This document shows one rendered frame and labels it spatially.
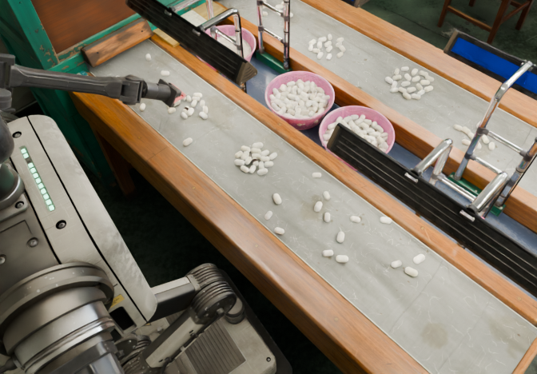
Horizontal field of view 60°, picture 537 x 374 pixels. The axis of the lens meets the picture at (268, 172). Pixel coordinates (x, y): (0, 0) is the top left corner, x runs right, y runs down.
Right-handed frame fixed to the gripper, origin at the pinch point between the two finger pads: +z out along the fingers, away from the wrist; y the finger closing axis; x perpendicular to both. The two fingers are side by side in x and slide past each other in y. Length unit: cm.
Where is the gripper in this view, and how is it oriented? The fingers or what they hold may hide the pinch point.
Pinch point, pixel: (183, 95)
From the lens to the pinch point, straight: 176.4
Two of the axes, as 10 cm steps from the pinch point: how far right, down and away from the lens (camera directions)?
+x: -4.5, 8.3, 3.3
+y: -7.0, -5.6, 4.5
